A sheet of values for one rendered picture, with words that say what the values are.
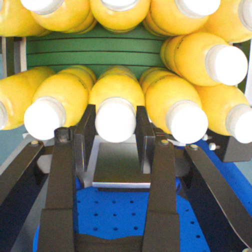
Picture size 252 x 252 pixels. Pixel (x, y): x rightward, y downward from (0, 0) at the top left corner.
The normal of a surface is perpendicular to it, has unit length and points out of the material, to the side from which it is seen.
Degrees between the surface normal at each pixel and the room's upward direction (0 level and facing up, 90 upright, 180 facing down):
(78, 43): 0
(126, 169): 90
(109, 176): 90
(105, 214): 90
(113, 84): 68
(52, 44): 0
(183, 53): 78
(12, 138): 0
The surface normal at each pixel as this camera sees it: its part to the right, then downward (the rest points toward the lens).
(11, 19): 0.74, 0.65
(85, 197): 0.04, -0.92
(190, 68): -0.88, 0.44
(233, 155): 0.03, 0.38
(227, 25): -0.72, 0.66
